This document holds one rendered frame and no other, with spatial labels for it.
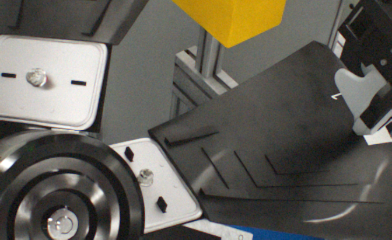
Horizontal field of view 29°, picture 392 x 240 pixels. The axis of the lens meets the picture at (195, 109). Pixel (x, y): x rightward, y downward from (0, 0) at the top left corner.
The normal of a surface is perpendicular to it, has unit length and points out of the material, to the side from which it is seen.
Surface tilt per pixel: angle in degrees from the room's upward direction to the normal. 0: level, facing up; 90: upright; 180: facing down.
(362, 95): 93
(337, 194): 21
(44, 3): 39
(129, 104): 90
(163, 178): 11
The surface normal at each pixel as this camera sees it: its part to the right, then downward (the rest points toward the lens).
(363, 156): 0.42, -0.52
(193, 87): -0.77, 0.40
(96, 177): 0.54, 0.01
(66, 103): -0.27, -0.22
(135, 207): 0.31, 0.06
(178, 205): 0.25, -0.75
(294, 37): 0.62, 0.60
